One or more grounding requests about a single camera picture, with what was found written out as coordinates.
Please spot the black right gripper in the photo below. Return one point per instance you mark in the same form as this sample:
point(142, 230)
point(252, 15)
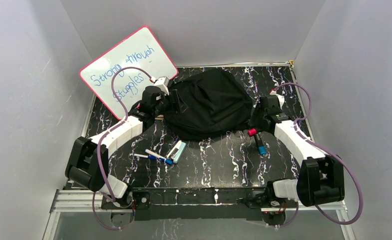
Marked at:
point(255, 118)

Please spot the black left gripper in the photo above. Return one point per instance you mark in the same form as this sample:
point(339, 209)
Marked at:
point(175, 100)

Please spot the pink capped black highlighter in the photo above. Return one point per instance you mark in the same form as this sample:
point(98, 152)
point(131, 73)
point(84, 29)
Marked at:
point(253, 131)

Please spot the blue capped black highlighter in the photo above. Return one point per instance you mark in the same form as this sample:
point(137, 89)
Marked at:
point(259, 143)

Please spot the black student backpack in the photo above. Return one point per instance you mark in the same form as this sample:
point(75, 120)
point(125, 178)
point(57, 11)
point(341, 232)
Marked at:
point(216, 103)

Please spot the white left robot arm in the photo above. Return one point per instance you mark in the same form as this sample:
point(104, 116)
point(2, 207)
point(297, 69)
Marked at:
point(89, 158)

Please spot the small wooden block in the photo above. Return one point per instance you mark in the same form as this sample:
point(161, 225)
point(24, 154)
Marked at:
point(159, 118)

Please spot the white eraser block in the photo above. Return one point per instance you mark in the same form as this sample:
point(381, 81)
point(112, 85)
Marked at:
point(176, 152)

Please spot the white blue whiteboard marker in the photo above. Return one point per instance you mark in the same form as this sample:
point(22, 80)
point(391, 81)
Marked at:
point(154, 155)

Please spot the pink framed whiteboard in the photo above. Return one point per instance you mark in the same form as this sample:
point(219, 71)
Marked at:
point(119, 76)

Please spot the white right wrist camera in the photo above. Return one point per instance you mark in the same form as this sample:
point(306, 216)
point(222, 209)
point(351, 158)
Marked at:
point(281, 98)

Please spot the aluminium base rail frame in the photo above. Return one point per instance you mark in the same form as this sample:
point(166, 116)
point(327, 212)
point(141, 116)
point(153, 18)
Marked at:
point(185, 214)

